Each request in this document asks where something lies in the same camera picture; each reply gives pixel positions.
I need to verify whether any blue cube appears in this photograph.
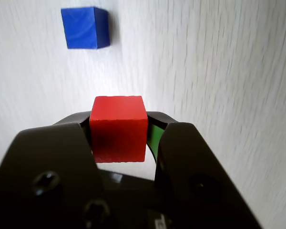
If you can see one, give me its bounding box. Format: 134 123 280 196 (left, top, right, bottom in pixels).
60 6 111 50

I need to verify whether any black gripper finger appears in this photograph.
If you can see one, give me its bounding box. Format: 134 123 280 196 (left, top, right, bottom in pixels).
146 111 263 229
0 111 106 229

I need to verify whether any red cube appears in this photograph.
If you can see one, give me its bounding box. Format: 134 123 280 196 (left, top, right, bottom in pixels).
89 95 149 164

